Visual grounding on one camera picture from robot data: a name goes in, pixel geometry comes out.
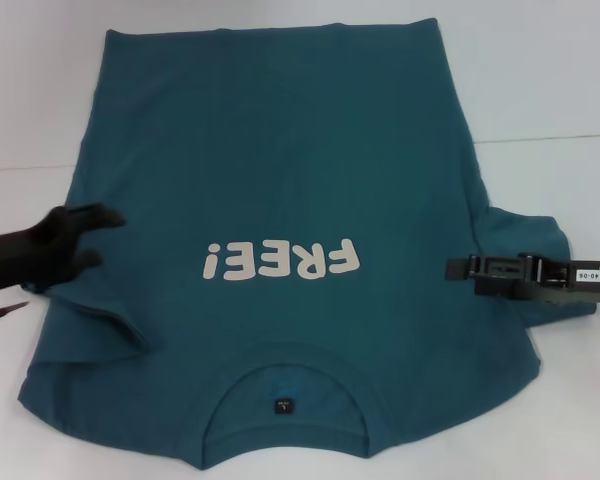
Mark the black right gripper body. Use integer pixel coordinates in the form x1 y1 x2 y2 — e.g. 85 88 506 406
519 254 600 305

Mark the dark left gripper cable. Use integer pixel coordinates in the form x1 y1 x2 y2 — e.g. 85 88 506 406
0 299 31 329

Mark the teal FREE print t-shirt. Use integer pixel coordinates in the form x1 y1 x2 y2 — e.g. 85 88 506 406
18 17 596 444

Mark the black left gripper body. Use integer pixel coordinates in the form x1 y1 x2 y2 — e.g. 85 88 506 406
0 206 82 292

